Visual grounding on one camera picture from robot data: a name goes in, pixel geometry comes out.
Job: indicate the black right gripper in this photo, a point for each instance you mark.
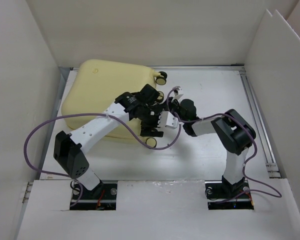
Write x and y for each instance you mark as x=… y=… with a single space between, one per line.
x=174 y=101

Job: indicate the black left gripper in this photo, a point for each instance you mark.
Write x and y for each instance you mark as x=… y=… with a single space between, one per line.
x=146 y=130

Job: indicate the yellow suitcase with black lining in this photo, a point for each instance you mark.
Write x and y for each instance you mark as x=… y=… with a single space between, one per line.
x=96 y=86

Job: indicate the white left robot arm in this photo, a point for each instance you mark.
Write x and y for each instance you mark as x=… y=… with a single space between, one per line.
x=70 y=148

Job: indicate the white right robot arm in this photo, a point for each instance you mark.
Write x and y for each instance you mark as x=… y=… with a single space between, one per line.
x=234 y=132

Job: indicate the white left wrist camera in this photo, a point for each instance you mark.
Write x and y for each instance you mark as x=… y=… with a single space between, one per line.
x=167 y=120

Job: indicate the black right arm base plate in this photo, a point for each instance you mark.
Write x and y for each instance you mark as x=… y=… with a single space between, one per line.
x=218 y=199

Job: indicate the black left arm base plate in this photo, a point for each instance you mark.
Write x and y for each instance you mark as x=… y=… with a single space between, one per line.
x=104 y=199

